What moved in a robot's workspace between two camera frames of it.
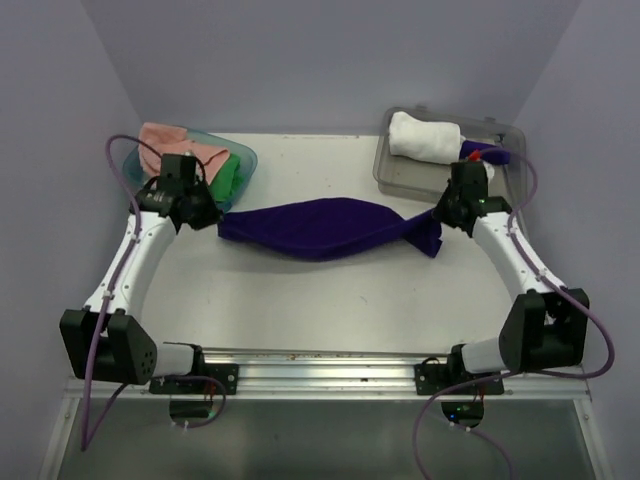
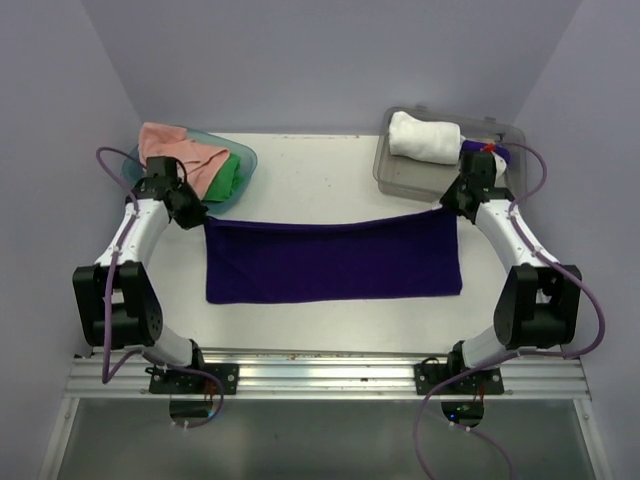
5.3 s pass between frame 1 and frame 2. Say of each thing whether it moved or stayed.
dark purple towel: moved
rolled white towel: stayed
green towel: stayed
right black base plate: stayed
